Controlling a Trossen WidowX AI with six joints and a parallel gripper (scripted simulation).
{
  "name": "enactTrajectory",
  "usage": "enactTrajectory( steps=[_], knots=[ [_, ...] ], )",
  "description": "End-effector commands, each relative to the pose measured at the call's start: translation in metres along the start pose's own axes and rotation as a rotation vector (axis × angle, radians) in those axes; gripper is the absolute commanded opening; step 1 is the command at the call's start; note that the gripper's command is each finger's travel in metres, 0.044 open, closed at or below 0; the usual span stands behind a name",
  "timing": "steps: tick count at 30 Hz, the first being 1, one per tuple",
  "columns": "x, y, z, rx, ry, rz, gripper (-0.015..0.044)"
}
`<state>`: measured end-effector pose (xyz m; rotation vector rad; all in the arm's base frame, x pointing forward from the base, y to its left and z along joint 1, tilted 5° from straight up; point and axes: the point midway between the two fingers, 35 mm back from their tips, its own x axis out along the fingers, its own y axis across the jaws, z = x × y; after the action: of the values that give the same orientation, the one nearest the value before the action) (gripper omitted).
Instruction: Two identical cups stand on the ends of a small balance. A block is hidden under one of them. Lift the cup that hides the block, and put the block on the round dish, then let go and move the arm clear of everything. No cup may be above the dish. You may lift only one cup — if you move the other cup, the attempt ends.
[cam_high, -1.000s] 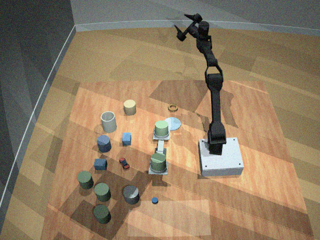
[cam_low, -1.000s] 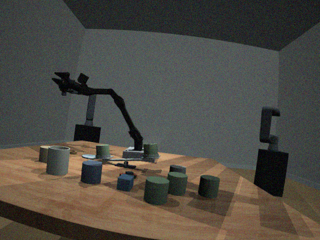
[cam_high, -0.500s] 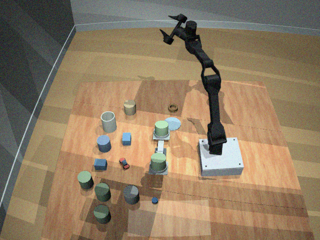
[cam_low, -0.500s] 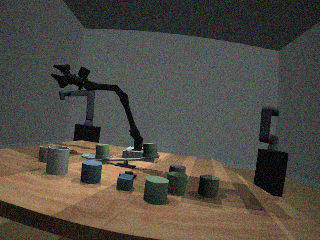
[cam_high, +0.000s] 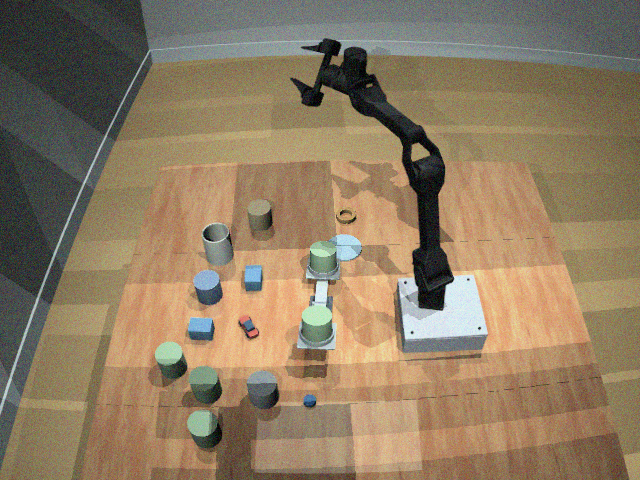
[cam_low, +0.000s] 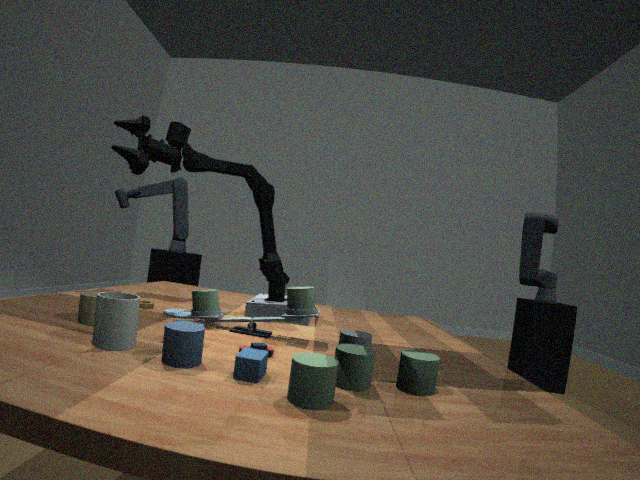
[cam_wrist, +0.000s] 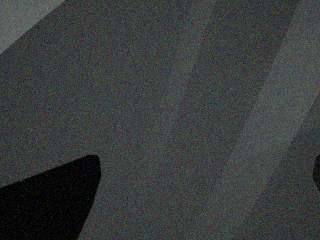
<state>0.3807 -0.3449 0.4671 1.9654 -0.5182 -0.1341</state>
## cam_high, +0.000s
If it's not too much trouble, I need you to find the small red toy car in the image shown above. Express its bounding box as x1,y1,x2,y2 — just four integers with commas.
239,315,259,339

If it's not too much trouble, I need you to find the dark blue cylinder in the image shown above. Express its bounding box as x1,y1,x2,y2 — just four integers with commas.
193,270,223,305

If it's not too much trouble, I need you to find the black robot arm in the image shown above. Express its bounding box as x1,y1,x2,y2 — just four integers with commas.
332,47,454,311

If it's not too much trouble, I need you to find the small blue cylinder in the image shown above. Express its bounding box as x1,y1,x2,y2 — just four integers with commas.
304,394,316,408

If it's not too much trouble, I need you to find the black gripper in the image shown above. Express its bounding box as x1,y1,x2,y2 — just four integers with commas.
290,38,343,107

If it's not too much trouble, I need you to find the light blue round dish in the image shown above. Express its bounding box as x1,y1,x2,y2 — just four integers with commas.
328,234,362,261

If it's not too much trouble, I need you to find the black cylinder with grey top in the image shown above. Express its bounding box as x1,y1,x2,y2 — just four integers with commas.
246,371,280,410

